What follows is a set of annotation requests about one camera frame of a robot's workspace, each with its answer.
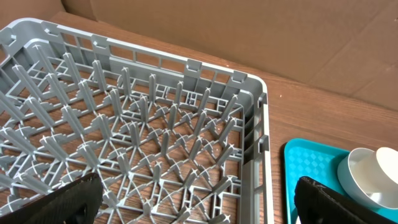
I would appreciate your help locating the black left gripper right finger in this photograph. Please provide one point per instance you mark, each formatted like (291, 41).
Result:
(317, 203)

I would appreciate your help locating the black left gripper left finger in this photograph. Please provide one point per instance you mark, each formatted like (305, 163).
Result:
(77, 202)

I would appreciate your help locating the white cup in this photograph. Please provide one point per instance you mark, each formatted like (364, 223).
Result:
(377, 172)

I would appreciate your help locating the teal plastic tray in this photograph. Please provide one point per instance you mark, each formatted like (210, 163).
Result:
(320, 162)

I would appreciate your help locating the pale green bowl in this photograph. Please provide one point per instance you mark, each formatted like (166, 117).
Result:
(349, 184)

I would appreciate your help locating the grey dish rack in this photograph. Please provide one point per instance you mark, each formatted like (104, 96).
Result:
(174, 140)

